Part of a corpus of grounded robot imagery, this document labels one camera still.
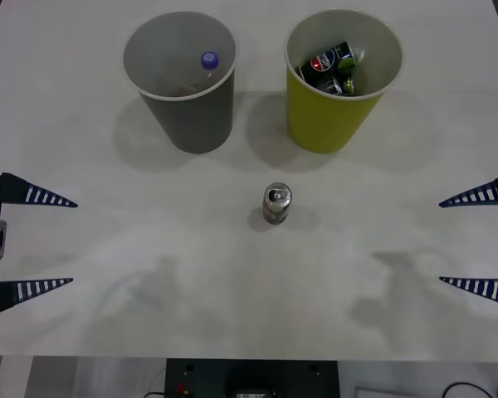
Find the grey plastic waste bin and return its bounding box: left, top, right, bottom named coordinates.
left=121, top=11, right=237, bottom=155

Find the black robot torso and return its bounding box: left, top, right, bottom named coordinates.
left=164, top=358, right=339, bottom=398

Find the black drink can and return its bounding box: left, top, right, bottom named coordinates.
left=299, top=41, right=357, bottom=82
left=262, top=182, right=294, bottom=226
left=315, top=73, right=358, bottom=97

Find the clear bottle with blue cap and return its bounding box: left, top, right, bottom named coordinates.
left=199, top=51, right=221, bottom=84

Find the yellow-green plastic waste bin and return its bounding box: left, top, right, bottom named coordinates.
left=284, top=7, right=404, bottom=155

